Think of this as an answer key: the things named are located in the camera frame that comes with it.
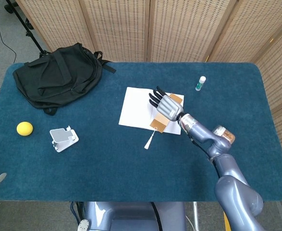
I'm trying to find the white phone stand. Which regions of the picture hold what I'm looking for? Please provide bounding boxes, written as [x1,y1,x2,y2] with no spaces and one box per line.
[49,125,79,153]

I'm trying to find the yellow ball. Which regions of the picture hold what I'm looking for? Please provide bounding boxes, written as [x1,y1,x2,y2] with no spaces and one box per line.
[16,121,34,136]

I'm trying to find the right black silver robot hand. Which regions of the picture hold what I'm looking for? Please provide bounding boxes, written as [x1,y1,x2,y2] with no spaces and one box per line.
[148,86,184,121]

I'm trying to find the woven wooden folding screen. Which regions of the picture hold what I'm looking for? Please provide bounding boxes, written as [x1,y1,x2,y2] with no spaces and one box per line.
[15,0,282,218]

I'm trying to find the blue cable bunch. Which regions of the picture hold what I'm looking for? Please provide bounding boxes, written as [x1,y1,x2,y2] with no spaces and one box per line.
[70,201,86,224]

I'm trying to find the yellow floor tape strip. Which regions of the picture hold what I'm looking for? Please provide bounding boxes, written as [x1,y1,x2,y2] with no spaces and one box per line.
[223,211,230,231]

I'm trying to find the silver metal flange bracket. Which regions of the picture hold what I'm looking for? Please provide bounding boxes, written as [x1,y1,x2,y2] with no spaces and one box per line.
[77,218,91,231]

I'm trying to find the white metal pole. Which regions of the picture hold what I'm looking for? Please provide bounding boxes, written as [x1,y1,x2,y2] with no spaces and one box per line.
[193,201,200,231]

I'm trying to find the black backpack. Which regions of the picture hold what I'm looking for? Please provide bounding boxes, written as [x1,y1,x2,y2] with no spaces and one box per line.
[12,42,117,116]

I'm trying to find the thin black floor cable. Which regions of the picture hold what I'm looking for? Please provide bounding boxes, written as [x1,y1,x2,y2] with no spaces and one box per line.
[0,0,17,64]

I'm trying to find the white green glue stick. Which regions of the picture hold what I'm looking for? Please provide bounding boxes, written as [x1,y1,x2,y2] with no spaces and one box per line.
[195,76,207,92]

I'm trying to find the blue table mat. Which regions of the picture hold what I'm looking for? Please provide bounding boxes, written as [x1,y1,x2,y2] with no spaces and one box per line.
[0,62,282,202]

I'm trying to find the brown cream bookmark with tassel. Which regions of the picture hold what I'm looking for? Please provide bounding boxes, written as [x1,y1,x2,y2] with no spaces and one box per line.
[144,92,184,150]

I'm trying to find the white book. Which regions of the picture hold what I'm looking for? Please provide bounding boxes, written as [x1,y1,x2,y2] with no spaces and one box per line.
[118,87,184,135]

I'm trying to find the clear jar with brown contents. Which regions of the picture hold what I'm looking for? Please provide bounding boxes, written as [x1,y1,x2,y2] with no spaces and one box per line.
[212,125,236,145]

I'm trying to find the black tripod stand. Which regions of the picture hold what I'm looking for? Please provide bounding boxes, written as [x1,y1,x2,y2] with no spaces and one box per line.
[4,0,50,55]

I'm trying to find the blue-grey robot torso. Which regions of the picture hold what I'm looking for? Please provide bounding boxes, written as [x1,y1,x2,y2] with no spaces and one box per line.
[85,201,187,231]

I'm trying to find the black torso cable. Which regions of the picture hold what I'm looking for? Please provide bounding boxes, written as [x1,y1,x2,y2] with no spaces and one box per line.
[151,202,162,231]

